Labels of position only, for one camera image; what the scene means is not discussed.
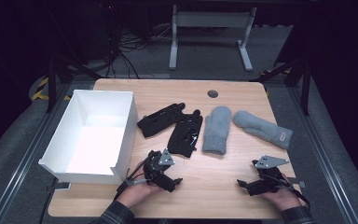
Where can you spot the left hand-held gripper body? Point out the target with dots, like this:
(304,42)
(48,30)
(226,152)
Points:
(155,166)

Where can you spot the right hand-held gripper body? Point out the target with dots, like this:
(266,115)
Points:
(268,179)

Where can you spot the grey mitten with label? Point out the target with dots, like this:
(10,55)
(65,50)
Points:
(261,127)

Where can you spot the plain grey mitten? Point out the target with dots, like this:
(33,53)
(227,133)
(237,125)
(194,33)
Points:
(217,130)

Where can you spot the white box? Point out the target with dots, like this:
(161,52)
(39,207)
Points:
(96,149)

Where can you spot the person's right hand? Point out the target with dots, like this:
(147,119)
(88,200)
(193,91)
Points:
(281,199)

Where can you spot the person's left hand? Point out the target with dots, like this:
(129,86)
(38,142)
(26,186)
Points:
(136,193)

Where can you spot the black glove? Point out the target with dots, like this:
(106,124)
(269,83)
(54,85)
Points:
(185,135)
(158,120)

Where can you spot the grey round table grommet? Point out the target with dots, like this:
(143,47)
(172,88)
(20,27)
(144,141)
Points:
(212,93)

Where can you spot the black metal stand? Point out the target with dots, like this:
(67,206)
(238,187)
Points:
(52,84)
(305,87)

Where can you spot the yellow black hazard tape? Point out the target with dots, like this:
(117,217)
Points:
(40,93)

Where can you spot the grey metal floor rail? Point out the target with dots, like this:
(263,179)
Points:
(28,155)
(323,161)

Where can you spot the white metal desk frame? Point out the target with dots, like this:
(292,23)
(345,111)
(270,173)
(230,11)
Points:
(211,20)

